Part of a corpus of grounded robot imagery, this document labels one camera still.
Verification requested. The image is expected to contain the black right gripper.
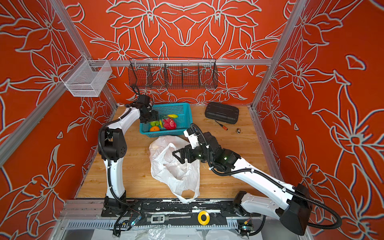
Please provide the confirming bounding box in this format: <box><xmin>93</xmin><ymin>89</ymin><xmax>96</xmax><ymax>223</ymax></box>
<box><xmin>170</xmin><ymin>142</ymin><xmax>216</xmax><ymax>165</ymax></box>

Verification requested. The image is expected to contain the orange fruit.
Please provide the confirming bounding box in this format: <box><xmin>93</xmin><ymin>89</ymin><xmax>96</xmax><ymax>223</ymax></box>
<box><xmin>150</xmin><ymin>126</ymin><xmax>160</xmax><ymax>132</ymax></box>

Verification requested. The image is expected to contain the red dragon fruit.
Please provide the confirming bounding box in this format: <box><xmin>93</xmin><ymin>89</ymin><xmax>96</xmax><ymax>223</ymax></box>
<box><xmin>162</xmin><ymin>118</ymin><xmax>177</xmax><ymax>130</ymax></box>

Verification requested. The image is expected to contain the white plastic bag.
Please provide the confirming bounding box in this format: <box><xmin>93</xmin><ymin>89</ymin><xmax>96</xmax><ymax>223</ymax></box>
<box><xmin>149</xmin><ymin>136</ymin><xmax>201</xmax><ymax>204</ymax></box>

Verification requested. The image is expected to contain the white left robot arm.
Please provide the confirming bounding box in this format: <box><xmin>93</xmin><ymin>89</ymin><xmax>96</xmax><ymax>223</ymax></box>
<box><xmin>98</xmin><ymin>101</ymin><xmax>159</xmax><ymax>206</ymax></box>

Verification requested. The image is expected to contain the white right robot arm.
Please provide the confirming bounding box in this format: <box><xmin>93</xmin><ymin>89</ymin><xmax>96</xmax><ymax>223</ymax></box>
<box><xmin>173</xmin><ymin>130</ymin><xmax>313</xmax><ymax>236</ymax></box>

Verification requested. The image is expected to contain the yellow banana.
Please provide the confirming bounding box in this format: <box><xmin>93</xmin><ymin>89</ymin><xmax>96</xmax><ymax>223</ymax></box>
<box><xmin>160</xmin><ymin>115</ymin><xmax>179</xmax><ymax>128</ymax></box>

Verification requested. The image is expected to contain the teal plastic basket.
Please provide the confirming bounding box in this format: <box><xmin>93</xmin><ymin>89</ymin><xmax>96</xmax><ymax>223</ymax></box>
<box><xmin>140</xmin><ymin>103</ymin><xmax>193</xmax><ymax>138</ymax></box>

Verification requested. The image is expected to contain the black plastic tool case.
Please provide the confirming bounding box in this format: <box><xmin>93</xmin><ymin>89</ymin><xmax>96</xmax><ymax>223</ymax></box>
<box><xmin>205</xmin><ymin>102</ymin><xmax>240</xmax><ymax>124</ymax></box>

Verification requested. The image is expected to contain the yellow tape roll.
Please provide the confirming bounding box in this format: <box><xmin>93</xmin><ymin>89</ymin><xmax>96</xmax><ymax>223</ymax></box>
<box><xmin>198</xmin><ymin>211</ymin><xmax>211</xmax><ymax>226</ymax></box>

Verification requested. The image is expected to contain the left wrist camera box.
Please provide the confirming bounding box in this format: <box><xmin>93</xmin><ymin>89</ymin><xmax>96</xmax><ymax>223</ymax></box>
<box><xmin>137</xmin><ymin>95</ymin><xmax>151</xmax><ymax>107</ymax></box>

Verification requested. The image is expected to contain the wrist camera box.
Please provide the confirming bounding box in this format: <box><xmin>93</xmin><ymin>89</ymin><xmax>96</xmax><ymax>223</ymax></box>
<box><xmin>184</xmin><ymin>128</ymin><xmax>200</xmax><ymax>149</ymax></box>
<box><xmin>137</xmin><ymin>95</ymin><xmax>151</xmax><ymax>107</ymax></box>

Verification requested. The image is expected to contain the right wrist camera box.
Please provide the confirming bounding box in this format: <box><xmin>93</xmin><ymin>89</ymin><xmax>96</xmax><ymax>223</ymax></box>
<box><xmin>184</xmin><ymin>128</ymin><xmax>200</xmax><ymax>149</ymax></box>

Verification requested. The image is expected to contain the black wire wall basket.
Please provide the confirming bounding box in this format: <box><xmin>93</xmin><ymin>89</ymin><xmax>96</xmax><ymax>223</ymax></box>
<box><xmin>128</xmin><ymin>57</ymin><xmax>219</xmax><ymax>90</ymax></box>

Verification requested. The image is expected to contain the red handled screwdriver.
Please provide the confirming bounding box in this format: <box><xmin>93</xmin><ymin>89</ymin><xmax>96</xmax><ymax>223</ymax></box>
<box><xmin>215</xmin><ymin>121</ymin><xmax>228</xmax><ymax>131</ymax></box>

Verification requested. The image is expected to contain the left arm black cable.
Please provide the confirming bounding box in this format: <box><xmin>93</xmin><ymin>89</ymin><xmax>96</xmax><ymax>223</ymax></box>
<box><xmin>97</xmin><ymin>83</ymin><xmax>142</xmax><ymax>206</ymax></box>

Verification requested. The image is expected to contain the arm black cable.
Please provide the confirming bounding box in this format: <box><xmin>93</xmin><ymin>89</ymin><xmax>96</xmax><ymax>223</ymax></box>
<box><xmin>97</xmin><ymin>83</ymin><xmax>142</xmax><ymax>206</ymax></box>
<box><xmin>190</xmin><ymin>122</ymin><xmax>343</xmax><ymax>230</ymax></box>

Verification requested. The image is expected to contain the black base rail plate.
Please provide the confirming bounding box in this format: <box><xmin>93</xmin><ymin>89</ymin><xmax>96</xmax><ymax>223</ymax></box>
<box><xmin>101</xmin><ymin>199</ymin><xmax>260</xmax><ymax>217</ymax></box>

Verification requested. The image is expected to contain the white wire wall basket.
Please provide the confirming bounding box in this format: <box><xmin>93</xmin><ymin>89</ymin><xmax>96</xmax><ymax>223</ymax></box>
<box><xmin>60</xmin><ymin>55</ymin><xmax>112</xmax><ymax>97</ymax></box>

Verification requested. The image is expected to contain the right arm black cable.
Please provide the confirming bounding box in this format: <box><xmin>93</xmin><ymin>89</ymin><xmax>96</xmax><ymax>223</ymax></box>
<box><xmin>190</xmin><ymin>122</ymin><xmax>343</xmax><ymax>230</ymax></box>

